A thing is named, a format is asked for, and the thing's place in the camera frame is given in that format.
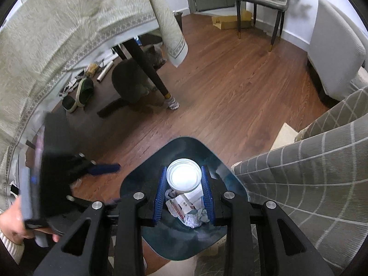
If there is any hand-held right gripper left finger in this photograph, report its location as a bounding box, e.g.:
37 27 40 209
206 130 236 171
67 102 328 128
33 166 168 276

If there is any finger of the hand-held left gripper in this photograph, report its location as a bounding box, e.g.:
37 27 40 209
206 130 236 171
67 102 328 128
89 163 121 176

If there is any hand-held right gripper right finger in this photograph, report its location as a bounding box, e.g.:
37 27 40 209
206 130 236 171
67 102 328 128
200 165 334 276

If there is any paper ball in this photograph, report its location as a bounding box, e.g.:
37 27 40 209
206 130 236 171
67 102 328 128
184 208 210 229

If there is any dark blue trash bin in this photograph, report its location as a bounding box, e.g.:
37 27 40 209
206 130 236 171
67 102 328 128
119 136 248 262

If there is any round white plastic lid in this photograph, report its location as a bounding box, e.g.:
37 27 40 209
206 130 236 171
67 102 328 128
166 158 203 199

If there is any person's left forearm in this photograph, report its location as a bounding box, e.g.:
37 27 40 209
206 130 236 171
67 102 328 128
0 231 26 265

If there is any person's left hand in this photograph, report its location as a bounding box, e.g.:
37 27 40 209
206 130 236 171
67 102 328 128
0 204 62 246

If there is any white paper box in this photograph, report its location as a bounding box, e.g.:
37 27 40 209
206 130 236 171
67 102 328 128
184 190 203 204

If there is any white carton with red label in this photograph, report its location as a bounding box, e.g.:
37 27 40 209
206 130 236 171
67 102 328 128
172 194 199 217

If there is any green slipper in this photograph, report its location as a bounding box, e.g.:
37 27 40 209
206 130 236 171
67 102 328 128
75 78 95 108
62 95 77 112

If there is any striped table leg sock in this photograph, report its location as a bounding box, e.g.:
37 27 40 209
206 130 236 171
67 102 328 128
162 93 180 110

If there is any grey cat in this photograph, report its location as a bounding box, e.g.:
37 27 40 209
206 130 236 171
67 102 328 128
97 44 167 118

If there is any silver foil roll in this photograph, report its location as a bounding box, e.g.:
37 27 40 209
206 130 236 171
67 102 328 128
96 62 115 83

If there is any beige cardboard piece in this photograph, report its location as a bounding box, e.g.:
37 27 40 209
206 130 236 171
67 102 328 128
270 122 301 151

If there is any yellow packet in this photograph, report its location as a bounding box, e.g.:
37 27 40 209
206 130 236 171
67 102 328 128
86 63 100 78

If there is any round table, grey checked cloth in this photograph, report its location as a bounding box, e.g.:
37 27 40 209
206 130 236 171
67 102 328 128
231 86 368 276

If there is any dark wooden table leg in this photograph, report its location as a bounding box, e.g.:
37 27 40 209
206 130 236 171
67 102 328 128
124 39 173 98

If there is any side table, beige cloth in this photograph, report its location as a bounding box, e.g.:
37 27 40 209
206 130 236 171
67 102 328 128
0 0 189 216

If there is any small black box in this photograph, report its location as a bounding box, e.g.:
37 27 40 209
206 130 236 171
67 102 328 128
173 10 184 32

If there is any flat cardboard box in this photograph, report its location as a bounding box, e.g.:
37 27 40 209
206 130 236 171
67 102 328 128
211 9 253 31

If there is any grey armchair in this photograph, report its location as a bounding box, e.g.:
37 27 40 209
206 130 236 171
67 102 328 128
306 0 368 107

